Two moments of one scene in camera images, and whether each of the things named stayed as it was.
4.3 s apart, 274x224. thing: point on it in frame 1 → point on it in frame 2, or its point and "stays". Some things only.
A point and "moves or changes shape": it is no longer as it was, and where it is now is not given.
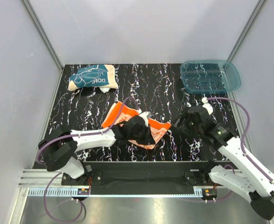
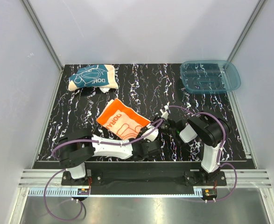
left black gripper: x=148 y=139 → x=145 y=141
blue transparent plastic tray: x=209 y=76 stays
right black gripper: x=184 y=126 → x=160 y=121
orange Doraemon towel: x=117 y=112 moves or changes shape
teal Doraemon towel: x=101 y=76 stays
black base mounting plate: x=145 y=178 stays
